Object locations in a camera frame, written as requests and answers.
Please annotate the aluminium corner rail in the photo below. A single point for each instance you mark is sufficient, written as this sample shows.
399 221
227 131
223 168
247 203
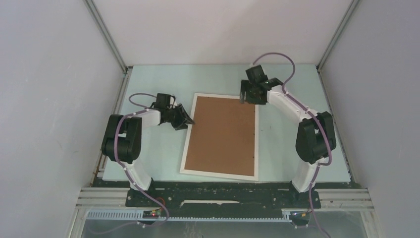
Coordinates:
338 32
100 23

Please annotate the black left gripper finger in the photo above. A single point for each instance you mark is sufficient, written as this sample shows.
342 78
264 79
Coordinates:
179 126
185 119

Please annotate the aluminium corner rail left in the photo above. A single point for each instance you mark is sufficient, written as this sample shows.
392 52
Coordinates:
100 23

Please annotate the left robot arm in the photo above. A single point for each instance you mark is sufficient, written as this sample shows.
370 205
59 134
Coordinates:
123 134

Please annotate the white picture frame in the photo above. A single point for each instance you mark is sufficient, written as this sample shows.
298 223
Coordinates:
256 138

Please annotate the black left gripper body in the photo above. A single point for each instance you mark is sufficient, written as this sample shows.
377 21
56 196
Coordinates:
175 116

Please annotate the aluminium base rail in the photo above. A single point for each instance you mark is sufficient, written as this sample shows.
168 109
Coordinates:
109 202

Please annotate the brown backing board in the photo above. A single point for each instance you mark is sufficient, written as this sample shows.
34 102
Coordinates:
223 134

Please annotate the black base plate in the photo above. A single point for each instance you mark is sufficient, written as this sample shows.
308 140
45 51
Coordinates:
224 200

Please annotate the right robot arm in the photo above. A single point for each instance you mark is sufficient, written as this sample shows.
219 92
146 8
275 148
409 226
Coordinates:
315 138

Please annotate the aluminium corner rail right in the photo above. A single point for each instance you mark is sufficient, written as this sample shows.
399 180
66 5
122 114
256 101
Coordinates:
338 32

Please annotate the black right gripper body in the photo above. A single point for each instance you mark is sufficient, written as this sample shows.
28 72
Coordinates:
251 97

